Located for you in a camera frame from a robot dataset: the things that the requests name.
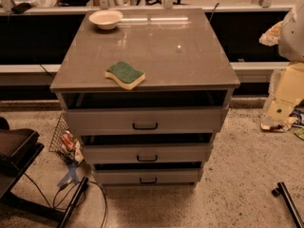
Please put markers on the green and yellow sponge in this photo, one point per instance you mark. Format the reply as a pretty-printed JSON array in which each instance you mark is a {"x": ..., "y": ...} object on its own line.
[{"x": 125, "y": 75}]

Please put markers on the white paper bowl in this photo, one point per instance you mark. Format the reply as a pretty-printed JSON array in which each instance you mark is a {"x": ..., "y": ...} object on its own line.
[{"x": 106, "y": 19}]

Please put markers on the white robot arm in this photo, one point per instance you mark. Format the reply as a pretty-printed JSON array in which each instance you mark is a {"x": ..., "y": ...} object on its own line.
[{"x": 291, "y": 38}]

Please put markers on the top grey drawer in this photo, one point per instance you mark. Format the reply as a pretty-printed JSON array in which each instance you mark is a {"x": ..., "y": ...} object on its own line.
[{"x": 131, "y": 121}]

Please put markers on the grey drawer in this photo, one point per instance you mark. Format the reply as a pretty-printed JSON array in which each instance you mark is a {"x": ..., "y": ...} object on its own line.
[
  {"x": 147, "y": 153},
  {"x": 131, "y": 121},
  {"x": 155, "y": 176}
]

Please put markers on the grey drawer cabinet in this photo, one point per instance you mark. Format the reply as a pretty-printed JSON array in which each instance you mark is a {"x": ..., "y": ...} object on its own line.
[{"x": 184, "y": 66}]

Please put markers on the middle grey drawer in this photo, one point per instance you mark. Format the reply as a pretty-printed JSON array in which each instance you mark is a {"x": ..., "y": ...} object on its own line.
[{"x": 147, "y": 153}]

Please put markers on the bottom grey drawer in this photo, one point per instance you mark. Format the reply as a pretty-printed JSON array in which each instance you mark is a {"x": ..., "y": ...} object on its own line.
[{"x": 155, "y": 176}]

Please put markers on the red snack packet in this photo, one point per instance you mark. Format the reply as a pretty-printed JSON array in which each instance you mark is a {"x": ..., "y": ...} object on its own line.
[{"x": 67, "y": 141}]

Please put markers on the black stand leg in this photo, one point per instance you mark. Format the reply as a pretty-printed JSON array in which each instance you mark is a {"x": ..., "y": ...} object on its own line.
[{"x": 74, "y": 201}]

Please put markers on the black tray stand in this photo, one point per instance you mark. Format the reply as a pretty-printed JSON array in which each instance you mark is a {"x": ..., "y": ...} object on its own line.
[{"x": 18, "y": 149}]

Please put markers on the black bar bottom right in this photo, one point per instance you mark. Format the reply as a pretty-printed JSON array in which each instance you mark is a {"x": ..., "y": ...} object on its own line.
[{"x": 281, "y": 190}]

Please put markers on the wire mesh basket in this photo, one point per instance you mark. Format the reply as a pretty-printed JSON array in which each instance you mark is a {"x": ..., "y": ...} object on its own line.
[{"x": 56, "y": 146}]

